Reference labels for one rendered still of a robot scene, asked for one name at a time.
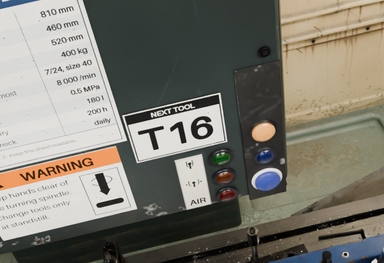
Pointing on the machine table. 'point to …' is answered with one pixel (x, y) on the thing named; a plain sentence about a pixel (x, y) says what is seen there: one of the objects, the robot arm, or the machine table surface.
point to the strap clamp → (111, 248)
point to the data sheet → (50, 74)
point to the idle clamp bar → (282, 254)
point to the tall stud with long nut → (252, 234)
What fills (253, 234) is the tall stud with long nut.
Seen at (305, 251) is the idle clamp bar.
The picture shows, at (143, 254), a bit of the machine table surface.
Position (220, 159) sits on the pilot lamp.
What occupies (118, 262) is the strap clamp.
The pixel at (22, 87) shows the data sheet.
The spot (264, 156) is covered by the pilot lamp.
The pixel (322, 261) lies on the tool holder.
